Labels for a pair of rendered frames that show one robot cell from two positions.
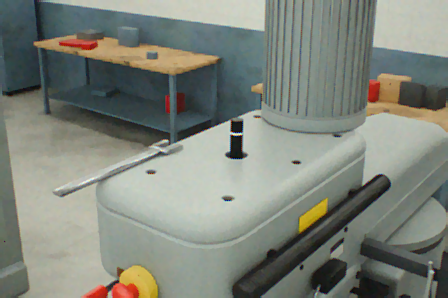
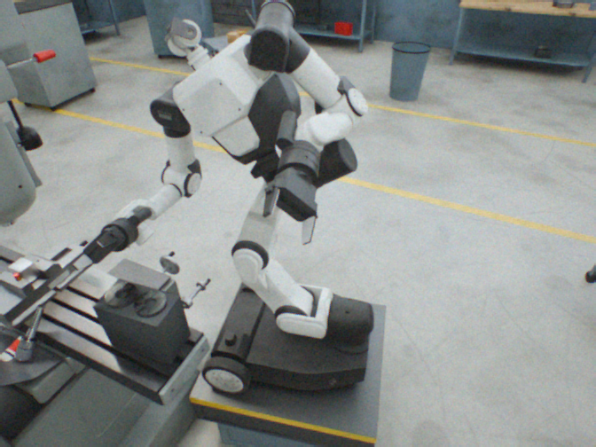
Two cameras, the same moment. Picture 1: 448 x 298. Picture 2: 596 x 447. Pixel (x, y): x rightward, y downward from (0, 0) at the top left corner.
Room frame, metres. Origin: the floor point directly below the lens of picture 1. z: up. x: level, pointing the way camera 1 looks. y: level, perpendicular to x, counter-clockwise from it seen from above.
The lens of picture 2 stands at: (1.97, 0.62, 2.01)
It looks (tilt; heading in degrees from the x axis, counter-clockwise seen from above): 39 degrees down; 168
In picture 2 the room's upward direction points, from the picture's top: straight up
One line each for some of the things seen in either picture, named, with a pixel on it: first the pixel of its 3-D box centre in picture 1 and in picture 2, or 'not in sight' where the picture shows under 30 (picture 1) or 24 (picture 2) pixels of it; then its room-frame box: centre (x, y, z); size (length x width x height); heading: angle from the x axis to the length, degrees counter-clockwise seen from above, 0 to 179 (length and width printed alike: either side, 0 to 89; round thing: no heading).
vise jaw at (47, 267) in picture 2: not in sight; (41, 264); (0.79, -0.06, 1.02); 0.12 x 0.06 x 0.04; 54
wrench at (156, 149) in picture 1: (120, 166); not in sight; (0.83, 0.15, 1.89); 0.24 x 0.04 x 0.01; 143
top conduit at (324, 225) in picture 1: (322, 228); not in sight; (0.83, -0.16, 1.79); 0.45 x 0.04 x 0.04; 143
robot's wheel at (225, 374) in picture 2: not in sight; (226, 375); (1.04, 0.52, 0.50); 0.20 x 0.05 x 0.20; 65
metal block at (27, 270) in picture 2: not in sight; (24, 270); (0.84, -0.09, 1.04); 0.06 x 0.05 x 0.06; 54
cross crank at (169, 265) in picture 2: not in sight; (164, 270); (0.49, 0.28, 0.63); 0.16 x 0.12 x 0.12; 143
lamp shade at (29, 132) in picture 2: not in sight; (26, 136); (0.72, 0.05, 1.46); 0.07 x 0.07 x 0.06
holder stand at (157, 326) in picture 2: not in sight; (144, 319); (1.13, 0.32, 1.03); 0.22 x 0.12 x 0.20; 59
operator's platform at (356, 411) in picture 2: not in sight; (297, 370); (0.90, 0.85, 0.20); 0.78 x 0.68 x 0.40; 65
